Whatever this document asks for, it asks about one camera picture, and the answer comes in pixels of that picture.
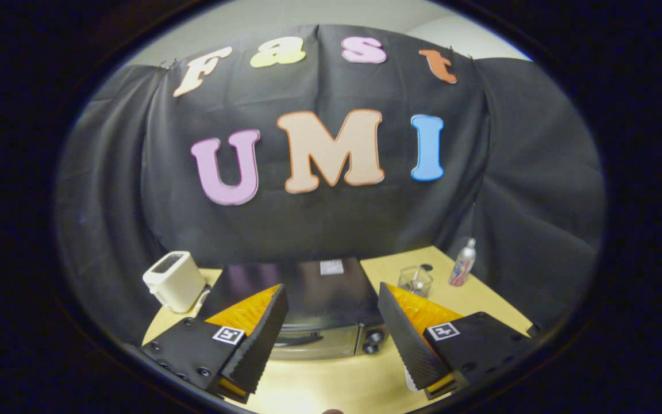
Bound black toaster oven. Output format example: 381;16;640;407
195;256;390;362

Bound clear glass jar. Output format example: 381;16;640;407
397;264;434;298

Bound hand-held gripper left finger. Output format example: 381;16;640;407
138;283;290;404

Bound white bread toaster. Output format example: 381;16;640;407
142;250;209;315

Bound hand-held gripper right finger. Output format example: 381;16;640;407
377;282;542;402

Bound silver spray bottle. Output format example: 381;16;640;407
448;237;478;288

